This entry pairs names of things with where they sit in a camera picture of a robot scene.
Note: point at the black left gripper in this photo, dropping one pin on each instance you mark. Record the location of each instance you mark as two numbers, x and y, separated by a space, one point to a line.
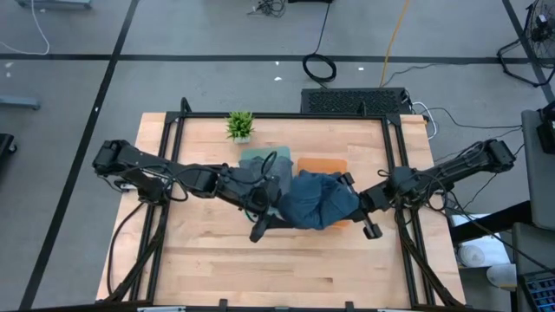
260 195

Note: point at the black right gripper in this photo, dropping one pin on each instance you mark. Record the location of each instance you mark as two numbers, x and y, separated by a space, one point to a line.
375 199

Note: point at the blue denim baseball cap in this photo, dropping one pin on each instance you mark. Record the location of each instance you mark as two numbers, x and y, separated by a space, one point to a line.
316 199

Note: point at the grey baseball cap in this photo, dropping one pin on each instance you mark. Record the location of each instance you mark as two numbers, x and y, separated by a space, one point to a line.
284 171

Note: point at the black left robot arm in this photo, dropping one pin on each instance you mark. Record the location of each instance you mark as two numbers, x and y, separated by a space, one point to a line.
152 167

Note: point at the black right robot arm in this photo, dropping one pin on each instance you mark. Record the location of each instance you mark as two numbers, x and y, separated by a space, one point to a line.
455 169

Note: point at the orange translucent plastic bin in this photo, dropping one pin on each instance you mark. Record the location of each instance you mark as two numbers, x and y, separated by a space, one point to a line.
321 164

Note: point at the teal translucent plastic bin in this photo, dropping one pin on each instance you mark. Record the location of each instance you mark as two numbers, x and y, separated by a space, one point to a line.
260 152

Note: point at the black perforated computer case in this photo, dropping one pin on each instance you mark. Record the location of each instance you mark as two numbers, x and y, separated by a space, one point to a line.
355 102

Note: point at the green plant in white pot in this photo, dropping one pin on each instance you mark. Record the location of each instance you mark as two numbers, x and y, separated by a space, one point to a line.
239 125

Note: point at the white cylindrical roll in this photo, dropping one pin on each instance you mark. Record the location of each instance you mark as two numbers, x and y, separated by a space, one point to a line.
472 255

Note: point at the grey desk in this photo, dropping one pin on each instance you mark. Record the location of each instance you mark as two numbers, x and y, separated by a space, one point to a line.
537 195

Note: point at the black desk device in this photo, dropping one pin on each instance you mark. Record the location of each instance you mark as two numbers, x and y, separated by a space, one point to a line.
548 130

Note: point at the black floor fan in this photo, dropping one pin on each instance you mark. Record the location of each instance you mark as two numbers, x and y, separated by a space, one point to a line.
542 26

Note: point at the black cart base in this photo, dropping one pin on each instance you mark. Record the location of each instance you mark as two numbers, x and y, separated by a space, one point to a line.
6 144

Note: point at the grey cart base leg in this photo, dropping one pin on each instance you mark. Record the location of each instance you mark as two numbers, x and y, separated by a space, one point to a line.
19 103
54 3

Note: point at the black aluminium table frame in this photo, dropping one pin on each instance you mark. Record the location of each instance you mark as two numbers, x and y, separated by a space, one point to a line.
286 115

